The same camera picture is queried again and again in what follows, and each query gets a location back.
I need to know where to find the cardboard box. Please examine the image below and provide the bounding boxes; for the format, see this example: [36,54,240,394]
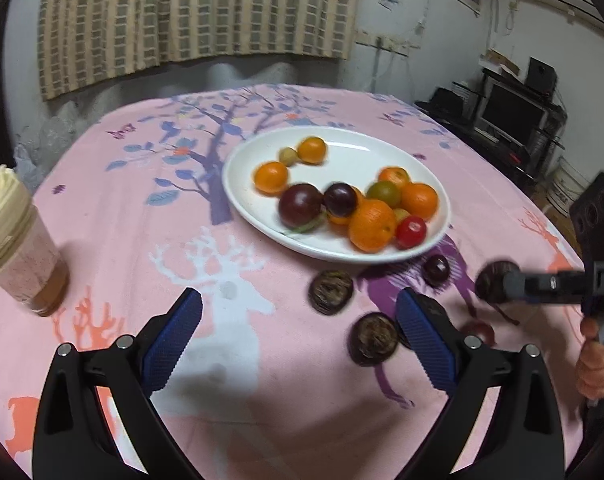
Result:
[482,50,522,78]

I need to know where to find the beige checked curtain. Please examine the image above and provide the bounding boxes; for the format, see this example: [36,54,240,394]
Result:
[37,0,363,101]

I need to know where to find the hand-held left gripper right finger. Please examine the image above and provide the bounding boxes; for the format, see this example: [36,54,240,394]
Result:
[396,287,566,480]

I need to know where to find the clear plastic bag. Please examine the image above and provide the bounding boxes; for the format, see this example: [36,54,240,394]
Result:
[13,117,78,196]

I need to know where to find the small red tomato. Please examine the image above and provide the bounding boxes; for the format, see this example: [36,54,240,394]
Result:
[395,216,427,250]

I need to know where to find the person's right hand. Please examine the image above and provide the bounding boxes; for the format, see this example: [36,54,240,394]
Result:
[576,317,604,402]

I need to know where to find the black speaker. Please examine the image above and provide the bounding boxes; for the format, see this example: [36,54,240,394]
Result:
[526,57,557,93]

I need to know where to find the computer monitor on stand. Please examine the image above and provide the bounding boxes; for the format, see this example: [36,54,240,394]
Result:
[474,72,567,191]

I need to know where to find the small dark plum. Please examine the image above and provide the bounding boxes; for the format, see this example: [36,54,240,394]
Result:
[459,321,496,347]

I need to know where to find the white oval plate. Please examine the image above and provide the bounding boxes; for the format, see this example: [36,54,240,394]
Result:
[222,126,453,264]

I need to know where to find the pink deer-print tablecloth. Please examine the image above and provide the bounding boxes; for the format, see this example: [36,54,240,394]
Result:
[0,84,590,480]

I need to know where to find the white plastic bucket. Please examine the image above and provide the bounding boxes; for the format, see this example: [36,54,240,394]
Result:
[549,156,590,218]

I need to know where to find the small purple passion fruit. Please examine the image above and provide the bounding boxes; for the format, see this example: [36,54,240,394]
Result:
[422,254,451,283]

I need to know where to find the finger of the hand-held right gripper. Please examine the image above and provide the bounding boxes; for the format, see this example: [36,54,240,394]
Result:
[504,270,590,306]

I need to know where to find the wrinkled dark passion fruit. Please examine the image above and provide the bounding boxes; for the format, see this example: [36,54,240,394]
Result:
[308,270,355,316]
[349,312,400,366]
[475,260,520,305]

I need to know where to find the plastic jar with cream lid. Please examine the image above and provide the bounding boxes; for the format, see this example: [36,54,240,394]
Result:
[0,165,70,317]

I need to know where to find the black hat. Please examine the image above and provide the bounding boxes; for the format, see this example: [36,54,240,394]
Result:
[416,87,470,121]

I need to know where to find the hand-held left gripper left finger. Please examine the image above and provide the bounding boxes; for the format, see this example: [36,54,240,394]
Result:
[32,287,205,480]

